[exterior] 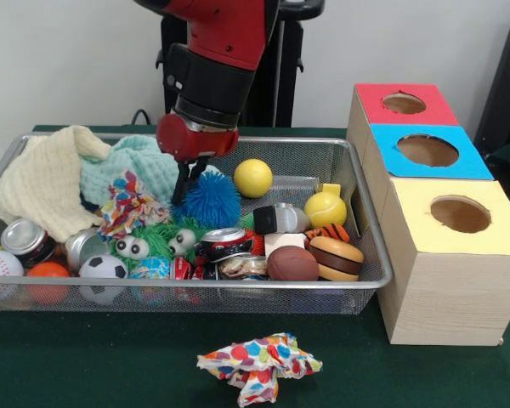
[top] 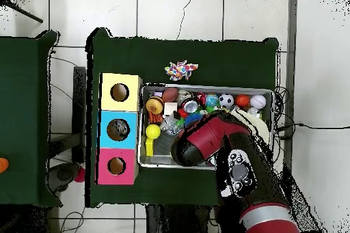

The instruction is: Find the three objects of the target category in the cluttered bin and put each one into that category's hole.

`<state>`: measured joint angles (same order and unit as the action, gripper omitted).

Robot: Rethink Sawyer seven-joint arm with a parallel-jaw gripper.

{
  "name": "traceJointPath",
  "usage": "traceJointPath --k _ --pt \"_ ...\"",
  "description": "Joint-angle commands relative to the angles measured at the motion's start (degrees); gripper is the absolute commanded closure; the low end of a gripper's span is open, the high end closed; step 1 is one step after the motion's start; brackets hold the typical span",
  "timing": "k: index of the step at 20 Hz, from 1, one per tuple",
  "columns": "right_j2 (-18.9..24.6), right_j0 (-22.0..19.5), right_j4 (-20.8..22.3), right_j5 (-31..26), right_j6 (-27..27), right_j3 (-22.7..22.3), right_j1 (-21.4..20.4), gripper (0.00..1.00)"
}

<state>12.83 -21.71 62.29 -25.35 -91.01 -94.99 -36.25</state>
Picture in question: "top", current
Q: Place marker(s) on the polka dot cloth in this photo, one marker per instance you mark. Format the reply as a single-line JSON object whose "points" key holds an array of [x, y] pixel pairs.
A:
{"points": [[180, 70]]}

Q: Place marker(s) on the cream knitted cloth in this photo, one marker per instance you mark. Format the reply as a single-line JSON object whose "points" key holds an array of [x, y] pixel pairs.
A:
{"points": [[261, 127]]}

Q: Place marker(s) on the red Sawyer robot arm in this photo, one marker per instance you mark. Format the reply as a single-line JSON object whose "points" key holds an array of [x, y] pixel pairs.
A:
{"points": [[210, 134]]}

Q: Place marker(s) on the shallow clear mesh bin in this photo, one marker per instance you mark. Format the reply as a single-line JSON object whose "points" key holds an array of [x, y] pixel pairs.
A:
{"points": [[164, 145]]}

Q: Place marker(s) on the wooden box with three holes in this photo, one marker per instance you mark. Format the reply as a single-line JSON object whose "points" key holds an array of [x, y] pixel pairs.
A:
{"points": [[128, 104]]}

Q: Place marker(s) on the brown toy football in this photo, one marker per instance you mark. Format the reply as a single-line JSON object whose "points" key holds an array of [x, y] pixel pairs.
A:
{"points": [[170, 94]]}

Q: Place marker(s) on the wooden burger toy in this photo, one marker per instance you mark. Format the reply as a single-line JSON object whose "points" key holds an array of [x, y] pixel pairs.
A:
{"points": [[154, 106]]}

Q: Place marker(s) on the black and white soccer ball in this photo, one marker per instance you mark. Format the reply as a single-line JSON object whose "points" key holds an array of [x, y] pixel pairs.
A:
{"points": [[226, 100]]}

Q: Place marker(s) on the dark green table cloth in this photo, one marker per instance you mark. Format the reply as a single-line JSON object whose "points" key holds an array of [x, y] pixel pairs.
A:
{"points": [[177, 52], [22, 93]]}

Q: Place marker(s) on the smooth orange ball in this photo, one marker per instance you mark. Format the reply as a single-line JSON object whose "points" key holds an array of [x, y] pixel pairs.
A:
{"points": [[242, 101]]}

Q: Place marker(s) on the white baseball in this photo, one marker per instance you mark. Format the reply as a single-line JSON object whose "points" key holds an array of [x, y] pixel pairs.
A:
{"points": [[258, 101]]}

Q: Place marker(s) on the black upright panel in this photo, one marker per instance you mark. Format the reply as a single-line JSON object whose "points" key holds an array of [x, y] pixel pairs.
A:
{"points": [[79, 101]]}

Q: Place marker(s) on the red ball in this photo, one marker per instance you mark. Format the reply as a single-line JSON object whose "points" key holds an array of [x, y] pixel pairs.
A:
{"points": [[80, 175]]}

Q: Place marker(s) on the grey rounded object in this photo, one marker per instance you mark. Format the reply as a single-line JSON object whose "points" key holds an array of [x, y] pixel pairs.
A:
{"points": [[63, 174]]}

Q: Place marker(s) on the orange round object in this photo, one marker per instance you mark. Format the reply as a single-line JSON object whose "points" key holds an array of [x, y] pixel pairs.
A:
{"points": [[3, 165]]}

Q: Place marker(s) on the black rod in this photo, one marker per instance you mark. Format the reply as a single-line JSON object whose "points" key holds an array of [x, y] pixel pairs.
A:
{"points": [[24, 13]]}

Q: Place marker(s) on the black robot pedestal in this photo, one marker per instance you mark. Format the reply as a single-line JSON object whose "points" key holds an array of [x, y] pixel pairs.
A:
{"points": [[175, 219]]}

